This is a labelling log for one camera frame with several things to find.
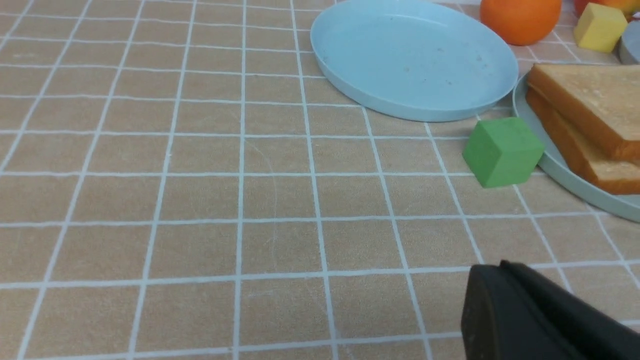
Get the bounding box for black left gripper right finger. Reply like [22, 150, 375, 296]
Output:
[499, 260, 640, 360]

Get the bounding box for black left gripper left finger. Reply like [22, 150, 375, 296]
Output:
[461, 264, 586, 360]

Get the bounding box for toast slice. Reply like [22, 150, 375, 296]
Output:
[525, 88, 640, 195]
[526, 63, 640, 161]

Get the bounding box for green foam cube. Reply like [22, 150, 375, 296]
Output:
[462, 117, 546, 188]

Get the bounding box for green centre plate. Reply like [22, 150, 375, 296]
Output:
[511, 72, 640, 223]

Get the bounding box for light blue left plate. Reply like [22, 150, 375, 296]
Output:
[310, 0, 519, 123]

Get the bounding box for grey-blue right plate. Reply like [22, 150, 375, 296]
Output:
[617, 20, 640, 65]

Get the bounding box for orange fruit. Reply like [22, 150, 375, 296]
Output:
[479, 0, 562, 46]

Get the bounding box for yellow foam cube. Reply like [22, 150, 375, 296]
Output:
[573, 3, 628, 53]

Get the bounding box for red yellow apple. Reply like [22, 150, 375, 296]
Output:
[573, 0, 640, 19]

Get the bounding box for checked peach tablecloth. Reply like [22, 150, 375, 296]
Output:
[0, 0, 639, 360]

